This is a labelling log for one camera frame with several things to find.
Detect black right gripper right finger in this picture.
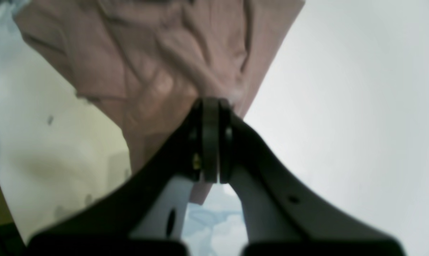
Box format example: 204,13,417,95
203,98,405,256

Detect mauve T-shirt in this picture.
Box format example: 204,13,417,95
14,0,305,206

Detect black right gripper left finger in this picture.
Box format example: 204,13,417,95
25,99,203,256

